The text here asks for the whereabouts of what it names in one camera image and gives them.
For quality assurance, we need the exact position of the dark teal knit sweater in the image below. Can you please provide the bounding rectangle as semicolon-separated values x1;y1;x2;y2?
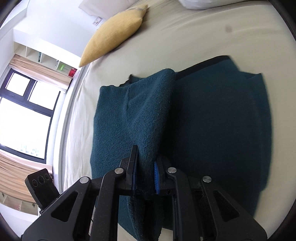
90;56;272;240

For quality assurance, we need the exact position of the black framed window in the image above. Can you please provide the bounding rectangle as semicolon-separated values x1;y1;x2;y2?
1;69;61;164

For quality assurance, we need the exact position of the beige bed sheet mattress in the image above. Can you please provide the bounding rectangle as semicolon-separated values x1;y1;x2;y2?
61;1;295;236

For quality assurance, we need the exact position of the mustard yellow throw pillow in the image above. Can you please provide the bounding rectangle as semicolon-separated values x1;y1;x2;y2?
79;4;148;67

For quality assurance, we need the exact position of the beige striped curtain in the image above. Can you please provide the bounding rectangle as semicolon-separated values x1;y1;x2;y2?
9;54;72;90

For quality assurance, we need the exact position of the cream upholstered headboard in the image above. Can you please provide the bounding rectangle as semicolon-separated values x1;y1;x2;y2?
79;0;138;19

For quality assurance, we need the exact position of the white folded duvet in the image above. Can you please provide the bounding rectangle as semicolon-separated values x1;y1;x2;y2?
179;0;244;10

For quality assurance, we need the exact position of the black camera box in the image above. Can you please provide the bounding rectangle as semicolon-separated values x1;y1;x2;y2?
25;169;60;211

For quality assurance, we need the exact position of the white wall shelf unit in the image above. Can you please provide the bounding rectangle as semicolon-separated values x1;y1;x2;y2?
14;42;77;78

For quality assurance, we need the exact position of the white wall socket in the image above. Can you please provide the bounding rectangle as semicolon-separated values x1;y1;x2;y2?
92;17;102;26

